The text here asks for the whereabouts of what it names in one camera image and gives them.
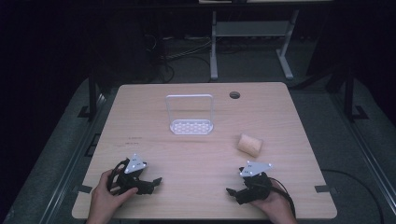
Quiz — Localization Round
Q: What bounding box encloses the bundle of floor cables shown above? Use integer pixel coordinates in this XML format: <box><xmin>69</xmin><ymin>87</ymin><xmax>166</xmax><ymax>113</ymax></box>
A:
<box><xmin>143</xmin><ymin>33</ymin><xmax>216</xmax><ymax>84</ymax></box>

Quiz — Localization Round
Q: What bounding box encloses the clear plastic egg tray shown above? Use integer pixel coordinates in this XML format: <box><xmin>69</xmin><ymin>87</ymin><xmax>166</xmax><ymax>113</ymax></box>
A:
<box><xmin>164</xmin><ymin>93</ymin><xmax>216</xmax><ymax>136</ymax></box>

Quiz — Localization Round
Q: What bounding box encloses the black upright post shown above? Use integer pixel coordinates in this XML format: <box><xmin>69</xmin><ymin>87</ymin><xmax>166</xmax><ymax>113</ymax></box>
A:
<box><xmin>78</xmin><ymin>70</ymin><xmax>98</xmax><ymax>121</ymax></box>
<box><xmin>343</xmin><ymin>66</ymin><xmax>370</xmax><ymax>123</ymax></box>

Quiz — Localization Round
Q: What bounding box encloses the grey tape strip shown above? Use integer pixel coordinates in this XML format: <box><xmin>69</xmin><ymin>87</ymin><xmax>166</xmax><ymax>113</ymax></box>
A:
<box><xmin>314</xmin><ymin>184</ymin><xmax>332</xmax><ymax>194</ymax></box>
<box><xmin>72</xmin><ymin>184</ymin><xmax>93</xmax><ymax>194</ymax></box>

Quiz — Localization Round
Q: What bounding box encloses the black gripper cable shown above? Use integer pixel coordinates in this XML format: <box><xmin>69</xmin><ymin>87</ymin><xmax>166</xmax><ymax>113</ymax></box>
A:
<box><xmin>268</xmin><ymin>176</ymin><xmax>297</xmax><ymax>218</ymax></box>

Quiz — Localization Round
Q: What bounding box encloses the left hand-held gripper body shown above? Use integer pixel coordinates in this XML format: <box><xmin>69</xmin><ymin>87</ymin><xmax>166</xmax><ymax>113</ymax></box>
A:
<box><xmin>106</xmin><ymin>153</ymin><xmax>156</xmax><ymax>197</ymax></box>

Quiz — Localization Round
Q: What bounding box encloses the person's left hand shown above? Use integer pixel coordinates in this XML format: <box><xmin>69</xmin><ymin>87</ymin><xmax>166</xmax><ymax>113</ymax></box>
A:
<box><xmin>89</xmin><ymin>169</ymin><xmax>139</xmax><ymax>220</ymax></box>

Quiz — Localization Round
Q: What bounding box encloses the grey metal stand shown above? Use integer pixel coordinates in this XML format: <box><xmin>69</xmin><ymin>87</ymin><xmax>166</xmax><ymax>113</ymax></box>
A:
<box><xmin>209</xmin><ymin>8</ymin><xmax>301</xmax><ymax>82</ymax></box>

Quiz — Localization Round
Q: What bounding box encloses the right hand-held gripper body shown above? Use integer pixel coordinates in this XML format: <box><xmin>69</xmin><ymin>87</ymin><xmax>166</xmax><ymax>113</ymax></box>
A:
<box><xmin>238</xmin><ymin>160</ymin><xmax>274</xmax><ymax>205</ymax></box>

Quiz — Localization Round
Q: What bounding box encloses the black floor cable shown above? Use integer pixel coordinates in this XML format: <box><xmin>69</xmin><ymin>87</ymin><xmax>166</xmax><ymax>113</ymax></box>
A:
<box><xmin>320</xmin><ymin>168</ymin><xmax>386</xmax><ymax>224</ymax></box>

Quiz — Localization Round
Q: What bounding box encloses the person's right hand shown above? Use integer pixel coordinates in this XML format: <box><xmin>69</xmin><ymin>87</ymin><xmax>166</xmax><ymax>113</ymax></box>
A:
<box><xmin>248</xmin><ymin>181</ymin><xmax>297</xmax><ymax>220</ymax></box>

